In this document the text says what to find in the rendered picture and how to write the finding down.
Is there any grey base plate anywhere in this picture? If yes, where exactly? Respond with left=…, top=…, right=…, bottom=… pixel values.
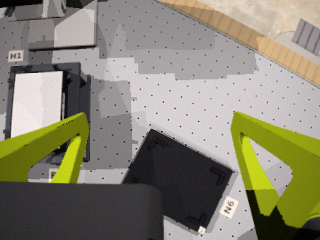
left=0, top=0, right=320, bottom=240

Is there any black rectangular frame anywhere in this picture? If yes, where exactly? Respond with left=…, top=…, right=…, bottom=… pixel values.
left=122, top=129, right=233, bottom=235

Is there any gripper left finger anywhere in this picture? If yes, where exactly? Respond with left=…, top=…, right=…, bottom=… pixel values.
left=0, top=113, right=89, bottom=183

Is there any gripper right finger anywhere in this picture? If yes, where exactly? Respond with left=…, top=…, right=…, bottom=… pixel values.
left=231, top=112, right=320, bottom=240

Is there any white well plate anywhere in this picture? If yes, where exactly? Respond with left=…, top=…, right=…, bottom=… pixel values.
left=10, top=70, right=69, bottom=138

